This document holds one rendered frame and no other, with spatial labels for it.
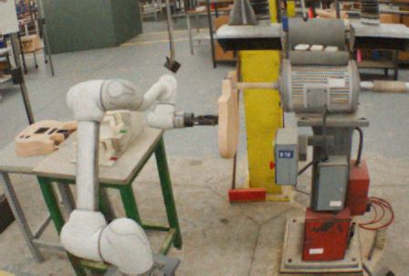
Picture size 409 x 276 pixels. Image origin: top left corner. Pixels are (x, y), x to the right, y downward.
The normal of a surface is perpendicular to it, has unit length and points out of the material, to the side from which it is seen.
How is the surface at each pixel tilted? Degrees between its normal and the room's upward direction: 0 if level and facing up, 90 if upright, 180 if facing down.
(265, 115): 90
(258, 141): 90
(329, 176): 90
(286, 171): 90
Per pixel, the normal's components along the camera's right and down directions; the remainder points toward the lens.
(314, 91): -0.23, 0.41
